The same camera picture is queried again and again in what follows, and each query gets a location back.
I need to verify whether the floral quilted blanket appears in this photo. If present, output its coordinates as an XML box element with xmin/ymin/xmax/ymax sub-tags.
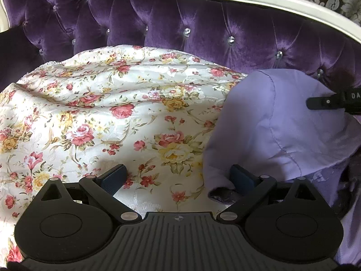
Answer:
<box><xmin>0</xmin><ymin>44</ymin><xmax>249</xmax><ymax>266</ymax></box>

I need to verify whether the purple zip jacket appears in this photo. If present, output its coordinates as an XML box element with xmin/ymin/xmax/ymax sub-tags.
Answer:
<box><xmin>202</xmin><ymin>68</ymin><xmax>361</xmax><ymax>271</ymax></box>

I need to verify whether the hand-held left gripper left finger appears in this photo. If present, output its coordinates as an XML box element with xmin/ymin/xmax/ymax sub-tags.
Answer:
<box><xmin>33</xmin><ymin>164</ymin><xmax>142</xmax><ymax>223</ymax></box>

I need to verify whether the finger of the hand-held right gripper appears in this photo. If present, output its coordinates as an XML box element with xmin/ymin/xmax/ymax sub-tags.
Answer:
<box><xmin>307</xmin><ymin>93</ymin><xmax>346</xmax><ymax>111</ymax></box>

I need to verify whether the purple tufted headboard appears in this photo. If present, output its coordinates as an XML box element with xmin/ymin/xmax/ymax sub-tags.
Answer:
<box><xmin>0</xmin><ymin>0</ymin><xmax>361</xmax><ymax>91</ymax></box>

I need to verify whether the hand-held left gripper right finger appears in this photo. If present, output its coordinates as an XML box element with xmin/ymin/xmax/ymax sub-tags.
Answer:
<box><xmin>216</xmin><ymin>164</ymin><xmax>322</xmax><ymax>221</ymax></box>

